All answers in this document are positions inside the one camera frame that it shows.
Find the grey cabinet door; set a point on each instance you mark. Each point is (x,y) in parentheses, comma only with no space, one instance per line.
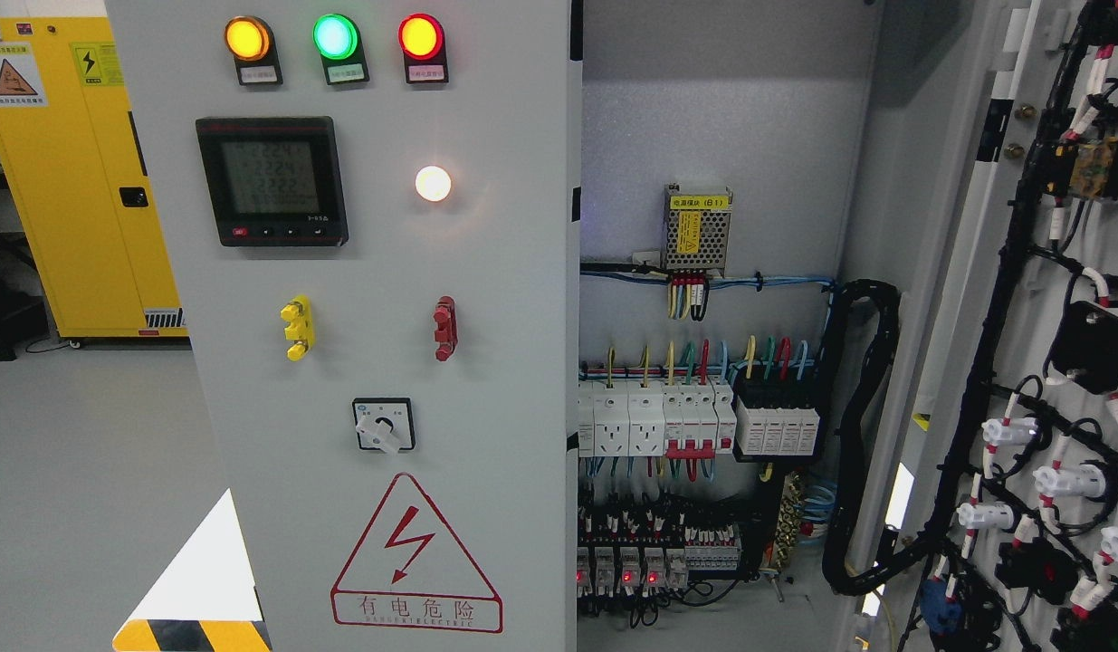
(497,108)
(1015,490)

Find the white socket breaker row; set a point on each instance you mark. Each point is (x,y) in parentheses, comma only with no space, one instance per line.
(688,421)

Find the perforated metal power supply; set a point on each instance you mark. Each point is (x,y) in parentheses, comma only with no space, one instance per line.
(696,225)

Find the white indicator lamp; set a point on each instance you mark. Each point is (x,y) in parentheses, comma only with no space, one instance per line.
(433,183)

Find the black white surge protector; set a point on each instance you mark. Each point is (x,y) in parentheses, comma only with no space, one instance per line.
(776,419)

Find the black relay terminal row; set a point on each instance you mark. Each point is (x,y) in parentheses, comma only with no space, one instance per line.
(655,548)

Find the red electric warning sticker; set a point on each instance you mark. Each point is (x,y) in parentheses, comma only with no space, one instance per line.
(409,569)

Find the black digital power meter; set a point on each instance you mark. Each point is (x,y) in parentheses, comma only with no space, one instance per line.
(274,181)

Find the red indicator lamp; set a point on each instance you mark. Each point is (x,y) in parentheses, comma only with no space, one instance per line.
(421,37)

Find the green indicator lamp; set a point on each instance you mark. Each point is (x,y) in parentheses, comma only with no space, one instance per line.
(335,36)

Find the orange indicator lamp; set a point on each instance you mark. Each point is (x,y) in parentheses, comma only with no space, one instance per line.
(248,38)

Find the yellow safety cabinet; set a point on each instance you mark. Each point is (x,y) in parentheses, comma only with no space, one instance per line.
(71,154)

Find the red terminal post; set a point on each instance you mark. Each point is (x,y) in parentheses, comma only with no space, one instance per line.
(446,328)

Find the white rotary selector switch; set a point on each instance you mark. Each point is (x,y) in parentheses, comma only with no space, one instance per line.
(384,424)

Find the yellow terminal post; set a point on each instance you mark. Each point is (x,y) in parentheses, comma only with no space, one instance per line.
(299,329)

